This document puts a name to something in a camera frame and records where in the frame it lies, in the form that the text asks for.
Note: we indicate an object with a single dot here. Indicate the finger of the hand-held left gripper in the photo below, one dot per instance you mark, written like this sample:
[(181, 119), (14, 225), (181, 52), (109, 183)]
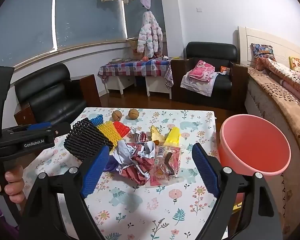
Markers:
[(61, 129), (40, 126)]

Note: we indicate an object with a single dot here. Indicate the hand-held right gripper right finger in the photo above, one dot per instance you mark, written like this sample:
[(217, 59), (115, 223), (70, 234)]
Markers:
[(207, 170)]

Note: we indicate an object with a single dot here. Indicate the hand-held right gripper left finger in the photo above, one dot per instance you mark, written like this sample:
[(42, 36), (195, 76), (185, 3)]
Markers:
[(95, 172)]

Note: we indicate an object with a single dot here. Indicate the black foam net sleeve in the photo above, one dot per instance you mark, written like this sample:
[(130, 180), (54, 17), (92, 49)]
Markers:
[(85, 140)]

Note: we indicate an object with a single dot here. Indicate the large red-white paper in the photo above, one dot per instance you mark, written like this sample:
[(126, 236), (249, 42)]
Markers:
[(135, 162)]

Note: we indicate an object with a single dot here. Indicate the red foam net sleeve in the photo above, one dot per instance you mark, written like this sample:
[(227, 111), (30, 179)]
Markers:
[(120, 129)]

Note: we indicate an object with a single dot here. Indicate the pink plastic bucket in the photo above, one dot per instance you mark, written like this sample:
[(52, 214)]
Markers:
[(252, 142)]

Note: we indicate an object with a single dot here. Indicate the person's left hand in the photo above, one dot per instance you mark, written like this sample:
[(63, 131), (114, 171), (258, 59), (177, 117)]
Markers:
[(15, 180)]

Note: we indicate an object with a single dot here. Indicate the black leather armchair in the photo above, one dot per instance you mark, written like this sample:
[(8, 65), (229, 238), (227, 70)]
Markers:
[(47, 97), (210, 51)]

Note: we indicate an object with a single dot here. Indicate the blue foam net sleeve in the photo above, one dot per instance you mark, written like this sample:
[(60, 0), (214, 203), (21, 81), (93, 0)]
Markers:
[(97, 120)]

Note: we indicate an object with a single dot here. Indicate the yellow foam net sleeve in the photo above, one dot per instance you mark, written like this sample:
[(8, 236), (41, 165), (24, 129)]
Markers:
[(110, 132)]

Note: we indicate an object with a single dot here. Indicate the clear snack wrapper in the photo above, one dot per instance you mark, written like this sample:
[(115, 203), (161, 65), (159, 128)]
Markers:
[(162, 165)]

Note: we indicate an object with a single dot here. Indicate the yellow plastic piece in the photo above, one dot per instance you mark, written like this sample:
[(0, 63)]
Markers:
[(173, 136)]

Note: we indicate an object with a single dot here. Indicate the floral bear print tablecloth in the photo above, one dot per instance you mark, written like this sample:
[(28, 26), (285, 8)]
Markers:
[(140, 205)]

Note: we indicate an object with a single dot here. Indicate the brown walnut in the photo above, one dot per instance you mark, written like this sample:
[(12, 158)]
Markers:
[(116, 115), (133, 114)]

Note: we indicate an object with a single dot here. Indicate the small crumpled foil wrapper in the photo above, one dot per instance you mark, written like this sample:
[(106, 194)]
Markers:
[(139, 135)]

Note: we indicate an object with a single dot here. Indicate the white quilted mattress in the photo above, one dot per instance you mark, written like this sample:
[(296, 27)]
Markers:
[(265, 115)]

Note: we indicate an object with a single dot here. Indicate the white printed cloth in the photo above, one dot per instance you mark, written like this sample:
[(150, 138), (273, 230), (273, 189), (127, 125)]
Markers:
[(197, 87)]

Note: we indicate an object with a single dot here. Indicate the stack of books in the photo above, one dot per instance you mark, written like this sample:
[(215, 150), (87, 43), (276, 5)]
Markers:
[(117, 60)]

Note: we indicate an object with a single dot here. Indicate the checkered cloth side table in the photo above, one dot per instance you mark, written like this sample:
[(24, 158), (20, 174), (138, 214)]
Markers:
[(135, 67)]

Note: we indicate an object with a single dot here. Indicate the white desk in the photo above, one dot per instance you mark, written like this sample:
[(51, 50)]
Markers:
[(157, 85)]

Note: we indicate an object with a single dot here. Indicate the pink folded clothes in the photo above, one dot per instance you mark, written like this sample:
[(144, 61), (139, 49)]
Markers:
[(201, 71)]

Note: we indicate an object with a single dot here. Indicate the large bay window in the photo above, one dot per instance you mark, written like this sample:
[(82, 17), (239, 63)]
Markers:
[(27, 25)]

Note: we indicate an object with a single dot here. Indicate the small orange box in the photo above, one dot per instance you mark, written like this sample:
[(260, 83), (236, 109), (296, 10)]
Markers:
[(225, 69)]

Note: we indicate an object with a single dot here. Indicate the bed with brown blanket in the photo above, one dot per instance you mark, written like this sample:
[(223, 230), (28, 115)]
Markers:
[(277, 87)]

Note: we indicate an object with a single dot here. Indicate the small orange ball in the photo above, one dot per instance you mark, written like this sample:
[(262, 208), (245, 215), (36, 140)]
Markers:
[(145, 58)]

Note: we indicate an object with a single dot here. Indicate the orange dotted quilt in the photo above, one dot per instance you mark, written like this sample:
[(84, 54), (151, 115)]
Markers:
[(285, 77)]

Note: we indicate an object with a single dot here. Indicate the pastel dotted puffer jacket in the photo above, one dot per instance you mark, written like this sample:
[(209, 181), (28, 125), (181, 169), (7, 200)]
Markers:
[(148, 40)]

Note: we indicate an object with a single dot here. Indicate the colourful patterned pillow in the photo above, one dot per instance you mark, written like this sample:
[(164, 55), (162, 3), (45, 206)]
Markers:
[(263, 52)]

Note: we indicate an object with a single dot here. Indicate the cream bed headboard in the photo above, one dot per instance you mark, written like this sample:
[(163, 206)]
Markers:
[(245, 45)]

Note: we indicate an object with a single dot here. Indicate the yellow floral pillow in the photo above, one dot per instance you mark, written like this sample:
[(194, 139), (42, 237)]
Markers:
[(297, 65)]

